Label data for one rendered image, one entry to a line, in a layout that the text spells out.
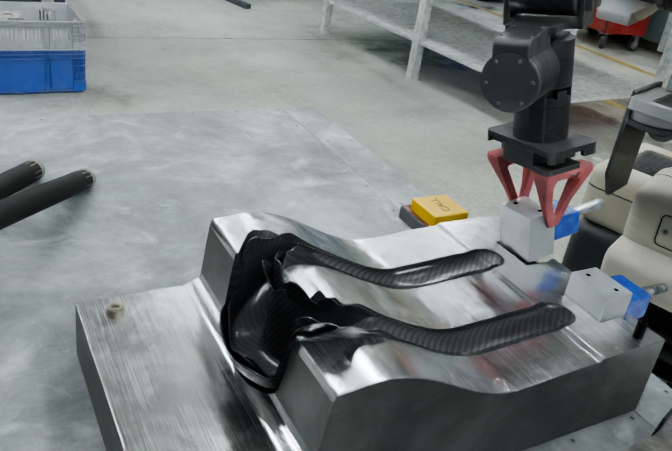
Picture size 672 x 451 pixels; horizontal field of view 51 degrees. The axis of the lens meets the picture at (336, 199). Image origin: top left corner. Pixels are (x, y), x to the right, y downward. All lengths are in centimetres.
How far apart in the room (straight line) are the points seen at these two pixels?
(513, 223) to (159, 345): 40
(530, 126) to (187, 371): 41
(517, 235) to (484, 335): 16
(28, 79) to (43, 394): 314
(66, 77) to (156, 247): 294
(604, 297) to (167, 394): 42
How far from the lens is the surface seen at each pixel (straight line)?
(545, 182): 75
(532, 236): 80
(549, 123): 76
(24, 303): 81
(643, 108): 98
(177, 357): 64
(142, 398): 60
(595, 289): 75
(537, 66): 67
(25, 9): 407
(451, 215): 100
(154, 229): 94
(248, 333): 65
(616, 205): 143
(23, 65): 375
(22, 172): 101
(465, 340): 68
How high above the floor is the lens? 127
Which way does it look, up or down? 26 degrees down
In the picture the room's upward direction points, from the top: 9 degrees clockwise
